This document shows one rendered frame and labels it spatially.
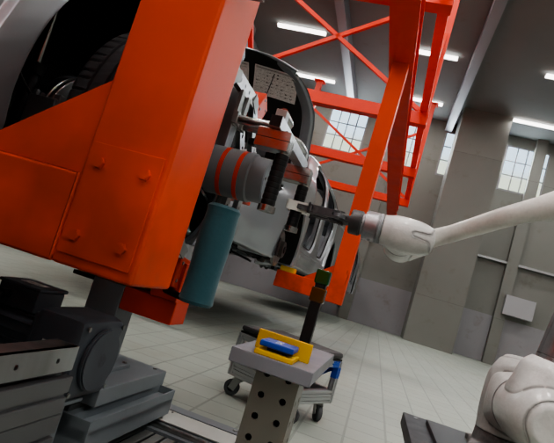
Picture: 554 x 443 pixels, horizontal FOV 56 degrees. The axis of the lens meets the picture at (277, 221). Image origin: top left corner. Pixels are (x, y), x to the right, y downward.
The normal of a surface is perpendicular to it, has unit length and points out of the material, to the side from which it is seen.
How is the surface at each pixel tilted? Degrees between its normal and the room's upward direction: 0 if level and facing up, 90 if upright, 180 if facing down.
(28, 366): 90
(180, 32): 90
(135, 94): 90
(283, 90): 141
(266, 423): 90
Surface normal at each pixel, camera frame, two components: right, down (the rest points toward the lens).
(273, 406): -0.20, -0.16
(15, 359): 0.94, 0.25
